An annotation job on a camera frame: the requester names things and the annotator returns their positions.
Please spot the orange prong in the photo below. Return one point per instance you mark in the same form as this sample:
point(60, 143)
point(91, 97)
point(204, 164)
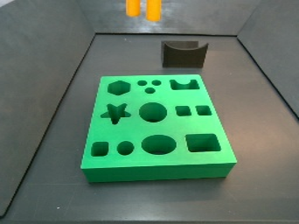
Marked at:
point(153, 10)
point(132, 8)

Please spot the green shape sorter block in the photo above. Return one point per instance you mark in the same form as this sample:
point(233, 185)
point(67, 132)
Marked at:
point(155, 130)

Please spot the black U-shaped block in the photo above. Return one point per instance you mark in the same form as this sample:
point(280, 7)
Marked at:
point(183, 54)

